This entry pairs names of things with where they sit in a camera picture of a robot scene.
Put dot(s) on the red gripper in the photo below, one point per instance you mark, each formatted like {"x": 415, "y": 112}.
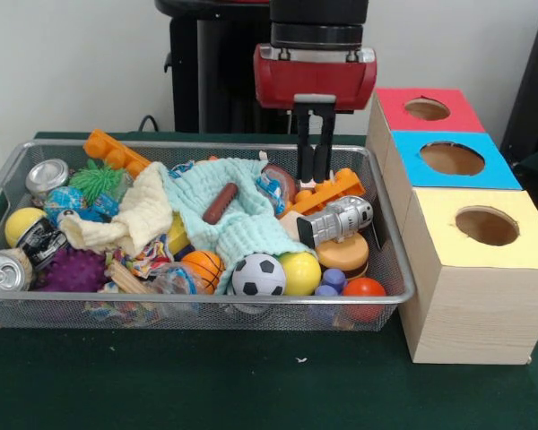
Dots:
{"x": 314, "y": 80}

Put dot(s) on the colourful patterned cloth scrunchie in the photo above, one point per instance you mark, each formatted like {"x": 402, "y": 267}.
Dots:
{"x": 150, "y": 262}

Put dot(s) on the wooden box with three holes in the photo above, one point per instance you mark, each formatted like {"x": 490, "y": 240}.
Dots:
{"x": 475, "y": 313}

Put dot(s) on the silver mesh bin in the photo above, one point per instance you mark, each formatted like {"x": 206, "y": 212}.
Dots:
{"x": 116, "y": 313}

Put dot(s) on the silver toy robot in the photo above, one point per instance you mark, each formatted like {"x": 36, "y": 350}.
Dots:
{"x": 336, "y": 219}

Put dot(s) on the mint green cloth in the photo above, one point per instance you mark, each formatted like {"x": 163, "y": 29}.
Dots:
{"x": 251, "y": 224}

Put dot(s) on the brown toy sausage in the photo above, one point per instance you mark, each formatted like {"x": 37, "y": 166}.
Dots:
{"x": 219, "y": 203}

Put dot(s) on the yellow ball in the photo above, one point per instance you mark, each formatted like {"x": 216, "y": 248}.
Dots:
{"x": 301, "y": 274}

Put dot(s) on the black and white soccer ball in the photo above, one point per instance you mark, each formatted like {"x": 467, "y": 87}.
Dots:
{"x": 258, "y": 275}

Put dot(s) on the red ball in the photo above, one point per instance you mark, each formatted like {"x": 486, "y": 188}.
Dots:
{"x": 364, "y": 286}

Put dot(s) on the small orange basketball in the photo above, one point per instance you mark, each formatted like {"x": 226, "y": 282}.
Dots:
{"x": 204, "y": 266}

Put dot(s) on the cream cloth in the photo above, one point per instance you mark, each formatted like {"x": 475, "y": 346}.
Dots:
{"x": 139, "y": 210}

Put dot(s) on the long orange toy brick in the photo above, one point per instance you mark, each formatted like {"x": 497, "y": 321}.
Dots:
{"x": 112, "y": 150}

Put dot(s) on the dark green table cloth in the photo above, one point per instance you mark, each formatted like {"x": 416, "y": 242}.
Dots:
{"x": 206, "y": 380}

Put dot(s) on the purple spiky ball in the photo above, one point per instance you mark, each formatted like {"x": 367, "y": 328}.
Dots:
{"x": 74, "y": 271}

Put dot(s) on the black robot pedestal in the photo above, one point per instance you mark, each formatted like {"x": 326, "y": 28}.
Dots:
{"x": 224, "y": 80}

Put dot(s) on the black object by wall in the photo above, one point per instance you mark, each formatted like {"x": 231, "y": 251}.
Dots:
{"x": 535, "y": 89}

